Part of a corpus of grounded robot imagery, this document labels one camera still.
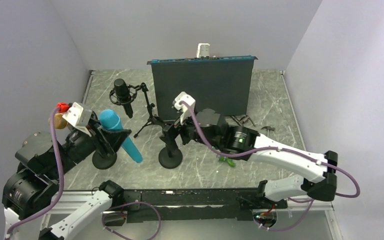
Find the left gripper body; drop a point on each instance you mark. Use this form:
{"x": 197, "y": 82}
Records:
{"x": 82, "y": 145}

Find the blue handheld microphone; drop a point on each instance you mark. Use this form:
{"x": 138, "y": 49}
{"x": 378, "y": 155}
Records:
{"x": 111, "y": 122}

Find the black round base mic stand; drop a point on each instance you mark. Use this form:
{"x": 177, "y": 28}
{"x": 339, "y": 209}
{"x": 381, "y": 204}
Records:
{"x": 170, "y": 157}

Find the gold handheld microphone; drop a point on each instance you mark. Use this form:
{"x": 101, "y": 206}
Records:
{"x": 59, "y": 122}

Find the black condenser microphone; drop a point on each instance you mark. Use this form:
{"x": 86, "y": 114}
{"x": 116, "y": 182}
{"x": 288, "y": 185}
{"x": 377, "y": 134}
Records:
{"x": 123, "y": 97}

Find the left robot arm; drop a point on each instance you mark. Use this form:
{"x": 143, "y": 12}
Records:
{"x": 35, "y": 188}

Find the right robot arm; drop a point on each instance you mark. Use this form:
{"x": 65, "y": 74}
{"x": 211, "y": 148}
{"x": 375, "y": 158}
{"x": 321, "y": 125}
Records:
{"x": 314, "y": 173}

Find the left round base mic stand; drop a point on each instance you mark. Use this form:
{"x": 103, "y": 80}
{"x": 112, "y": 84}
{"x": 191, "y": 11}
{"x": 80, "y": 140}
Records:
{"x": 104, "y": 161}

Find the green spray nozzle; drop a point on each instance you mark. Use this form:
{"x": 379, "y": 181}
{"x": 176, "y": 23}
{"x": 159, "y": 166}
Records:
{"x": 227, "y": 160}

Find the metal locking pliers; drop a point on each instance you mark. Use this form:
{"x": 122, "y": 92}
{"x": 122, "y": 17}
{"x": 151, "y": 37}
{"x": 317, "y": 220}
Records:
{"x": 242, "y": 120}

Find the dark grey upright panel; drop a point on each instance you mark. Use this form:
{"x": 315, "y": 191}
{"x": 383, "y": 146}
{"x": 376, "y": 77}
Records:
{"x": 220, "y": 83}

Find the small black hammer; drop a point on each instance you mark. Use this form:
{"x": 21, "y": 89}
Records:
{"x": 268, "y": 128}

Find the white device behind panel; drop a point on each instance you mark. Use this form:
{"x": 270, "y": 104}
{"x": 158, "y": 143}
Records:
{"x": 203, "y": 50}

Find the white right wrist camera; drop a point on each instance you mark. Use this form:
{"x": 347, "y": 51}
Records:
{"x": 184, "y": 103}

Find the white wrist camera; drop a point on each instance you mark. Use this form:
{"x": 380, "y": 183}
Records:
{"x": 184, "y": 103}
{"x": 78, "y": 116}

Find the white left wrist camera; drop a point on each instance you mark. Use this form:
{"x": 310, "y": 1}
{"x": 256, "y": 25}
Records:
{"x": 78, "y": 116}

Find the black front rail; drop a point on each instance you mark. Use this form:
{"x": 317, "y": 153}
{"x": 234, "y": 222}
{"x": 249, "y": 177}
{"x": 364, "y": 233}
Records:
{"x": 196, "y": 204}

